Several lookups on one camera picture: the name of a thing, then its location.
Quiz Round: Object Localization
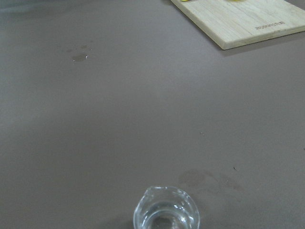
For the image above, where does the wooden cutting board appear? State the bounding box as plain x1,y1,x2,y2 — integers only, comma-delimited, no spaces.
172,0,305,50

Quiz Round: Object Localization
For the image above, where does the clear glass measuring cup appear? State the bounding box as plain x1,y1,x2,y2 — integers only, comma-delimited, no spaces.
133,186,200,229

